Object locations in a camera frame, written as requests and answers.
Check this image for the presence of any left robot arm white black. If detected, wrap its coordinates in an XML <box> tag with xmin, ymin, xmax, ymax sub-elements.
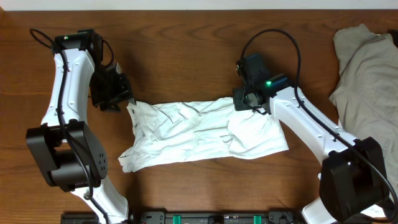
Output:
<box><xmin>25</xmin><ymin>29</ymin><xmax>134</xmax><ymax>224</ymax></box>

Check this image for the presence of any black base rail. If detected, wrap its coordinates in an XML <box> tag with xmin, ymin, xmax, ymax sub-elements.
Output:
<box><xmin>60</xmin><ymin>208</ymin><xmax>305</xmax><ymax>224</ymax></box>

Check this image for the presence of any white Puma t-shirt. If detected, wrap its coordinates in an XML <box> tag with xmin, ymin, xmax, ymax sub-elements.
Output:
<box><xmin>119</xmin><ymin>97</ymin><xmax>289</xmax><ymax>173</ymax></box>

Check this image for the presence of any grey garment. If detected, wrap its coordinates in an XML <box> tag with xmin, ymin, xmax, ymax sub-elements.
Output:
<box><xmin>329</xmin><ymin>24</ymin><xmax>397</xmax><ymax>187</ymax></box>

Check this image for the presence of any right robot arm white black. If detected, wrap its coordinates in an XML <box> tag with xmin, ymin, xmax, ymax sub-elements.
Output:
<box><xmin>233</xmin><ymin>73</ymin><xmax>397</xmax><ymax>223</ymax></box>

